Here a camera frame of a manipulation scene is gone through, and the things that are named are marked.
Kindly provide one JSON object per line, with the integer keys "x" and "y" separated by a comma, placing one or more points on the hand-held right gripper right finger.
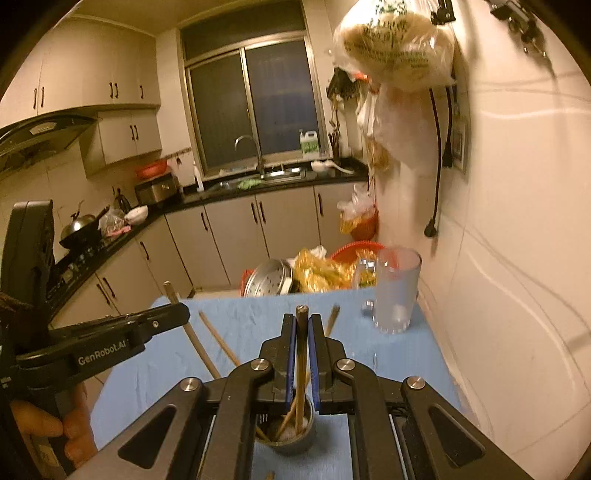
{"x": 316, "y": 355}

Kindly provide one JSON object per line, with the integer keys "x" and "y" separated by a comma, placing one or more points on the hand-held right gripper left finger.
{"x": 291, "y": 355}

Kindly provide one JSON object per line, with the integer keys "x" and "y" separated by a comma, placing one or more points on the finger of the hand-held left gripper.
{"x": 166, "y": 318}

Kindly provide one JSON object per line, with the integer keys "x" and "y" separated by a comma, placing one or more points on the bunch of chopsticks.
{"x": 287, "y": 417}

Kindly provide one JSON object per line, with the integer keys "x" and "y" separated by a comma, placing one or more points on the black utensil holder cup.
{"x": 295, "y": 445}

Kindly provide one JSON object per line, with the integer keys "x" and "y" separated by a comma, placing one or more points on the person's left hand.
{"x": 79, "y": 438}

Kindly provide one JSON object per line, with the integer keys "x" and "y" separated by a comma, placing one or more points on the blue tablecloth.
{"x": 258, "y": 323}

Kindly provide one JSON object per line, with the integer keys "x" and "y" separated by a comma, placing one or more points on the gas stove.
{"x": 76, "y": 267}

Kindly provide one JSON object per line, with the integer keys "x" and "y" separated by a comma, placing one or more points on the black wok with lid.
{"x": 81, "y": 228}

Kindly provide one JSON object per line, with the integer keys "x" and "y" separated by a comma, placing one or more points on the metal steamer tray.
{"x": 268, "y": 279}

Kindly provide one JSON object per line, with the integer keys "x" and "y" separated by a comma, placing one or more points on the yellow plastic bag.
{"x": 318, "y": 274}

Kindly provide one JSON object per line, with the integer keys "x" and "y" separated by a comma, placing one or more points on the clear bag with pink contents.
{"x": 113, "y": 224}

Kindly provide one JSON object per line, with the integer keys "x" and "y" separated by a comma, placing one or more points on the clear plastic pitcher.
{"x": 397, "y": 295}

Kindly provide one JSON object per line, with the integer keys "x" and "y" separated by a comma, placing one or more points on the red plastic basket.
{"x": 351, "y": 251}

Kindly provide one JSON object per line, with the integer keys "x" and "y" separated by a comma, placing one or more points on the black kettle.
{"x": 121, "y": 202}

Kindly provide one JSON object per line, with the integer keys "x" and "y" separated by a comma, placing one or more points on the black countertop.
{"x": 194, "y": 198}

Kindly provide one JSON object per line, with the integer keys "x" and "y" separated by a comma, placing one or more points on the metal countertop appliance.
{"x": 157, "y": 190}

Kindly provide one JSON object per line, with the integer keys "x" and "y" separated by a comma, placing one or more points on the clear bag with yellow contents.
{"x": 358, "y": 221}

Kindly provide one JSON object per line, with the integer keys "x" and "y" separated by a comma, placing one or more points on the range hood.
{"x": 41, "y": 136}

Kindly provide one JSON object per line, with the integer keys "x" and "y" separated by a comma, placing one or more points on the white squeeze bottle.
{"x": 199, "y": 180}

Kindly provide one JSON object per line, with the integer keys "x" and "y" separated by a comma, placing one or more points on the red basin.
{"x": 151, "y": 170}

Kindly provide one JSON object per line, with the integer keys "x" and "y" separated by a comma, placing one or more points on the green cloth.
{"x": 249, "y": 184}

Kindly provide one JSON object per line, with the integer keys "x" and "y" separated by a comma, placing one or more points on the small upper cabinet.
{"x": 124, "y": 138}

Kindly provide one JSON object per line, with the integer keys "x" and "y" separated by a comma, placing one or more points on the steel sink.
{"x": 272, "y": 177}

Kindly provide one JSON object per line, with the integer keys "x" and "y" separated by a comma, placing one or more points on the chrome faucet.
{"x": 259, "y": 157}

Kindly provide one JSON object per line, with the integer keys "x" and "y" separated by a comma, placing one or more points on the white bowl with ladle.
{"x": 323, "y": 166}

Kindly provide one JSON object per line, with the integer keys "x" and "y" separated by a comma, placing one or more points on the dark chopstick caddy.
{"x": 334, "y": 147}

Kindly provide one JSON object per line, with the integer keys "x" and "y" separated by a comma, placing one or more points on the green detergent bottle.
{"x": 309, "y": 146}

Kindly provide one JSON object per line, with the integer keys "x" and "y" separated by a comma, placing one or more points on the upper kitchen cabinets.
{"x": 83, "y": 69}

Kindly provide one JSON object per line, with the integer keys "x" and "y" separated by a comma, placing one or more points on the kitchen window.
{"x": 249, "y": 106}

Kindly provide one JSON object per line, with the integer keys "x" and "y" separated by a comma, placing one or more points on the white hanging plastic bag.
{"x": 401, "y": 124}

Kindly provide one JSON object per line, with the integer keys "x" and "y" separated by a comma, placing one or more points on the hanging bag of buns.
{"x": 392, "y": 50}

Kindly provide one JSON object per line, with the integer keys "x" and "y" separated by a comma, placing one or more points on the wall outlet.
{"x": 459, "y": 143}

